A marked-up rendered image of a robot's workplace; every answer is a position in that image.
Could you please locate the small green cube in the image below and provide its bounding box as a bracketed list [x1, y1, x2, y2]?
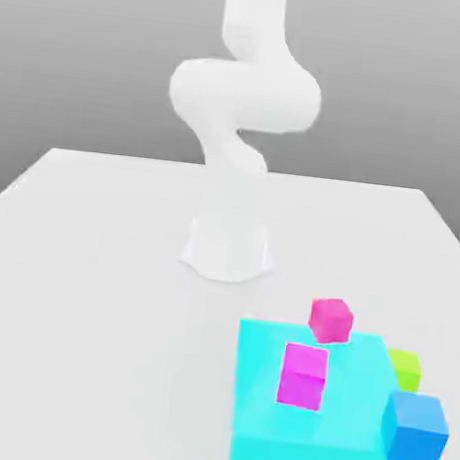
[382, 347, 426, 395]

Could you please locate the small magenta cube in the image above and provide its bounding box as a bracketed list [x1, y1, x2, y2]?
[274, 341, 331, 414]

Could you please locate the small pink cube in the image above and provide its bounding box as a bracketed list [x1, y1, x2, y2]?
[305, 295, 357, 348]

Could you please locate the large cyan box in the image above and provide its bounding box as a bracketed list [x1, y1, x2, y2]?
[223, 316, 435, 460]

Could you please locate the small blue cube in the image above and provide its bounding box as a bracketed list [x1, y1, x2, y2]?
[376, 388, 455, 460]

